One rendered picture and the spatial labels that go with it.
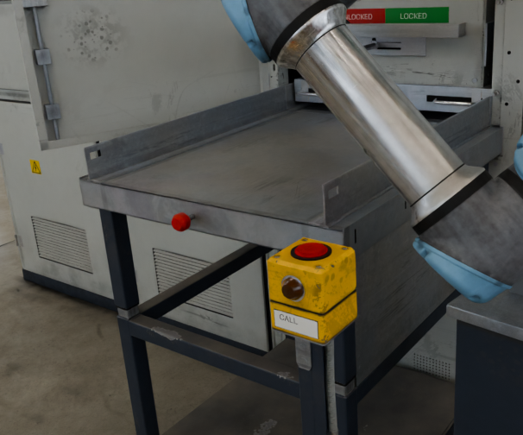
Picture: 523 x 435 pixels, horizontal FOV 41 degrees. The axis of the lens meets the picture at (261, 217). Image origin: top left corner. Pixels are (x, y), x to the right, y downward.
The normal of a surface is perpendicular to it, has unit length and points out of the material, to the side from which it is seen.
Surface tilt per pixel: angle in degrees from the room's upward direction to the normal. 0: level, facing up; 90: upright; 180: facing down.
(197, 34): 90
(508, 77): 90
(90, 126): 90
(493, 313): 0
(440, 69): 90
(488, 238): 70
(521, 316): 0
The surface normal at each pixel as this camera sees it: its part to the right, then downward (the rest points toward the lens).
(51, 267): -0.61, 0.32
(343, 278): 0.79, 0.18
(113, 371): -0.07, -0.93
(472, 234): -0.30, 0.07
